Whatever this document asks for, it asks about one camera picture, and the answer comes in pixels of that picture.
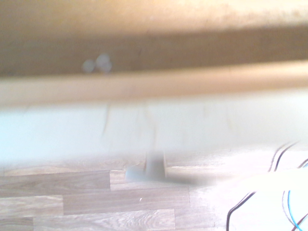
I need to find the white drawer with wooden inside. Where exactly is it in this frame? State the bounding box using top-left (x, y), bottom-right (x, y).
top-left (0, 0), bottom-right (308, 169)

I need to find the black floor cable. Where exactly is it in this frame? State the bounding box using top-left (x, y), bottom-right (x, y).
top-left (226, 141), bottom-right (301, 231)

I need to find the blue floor cable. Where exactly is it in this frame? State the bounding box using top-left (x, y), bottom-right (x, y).
top-left (286, 161), bottom-right (308, 231)

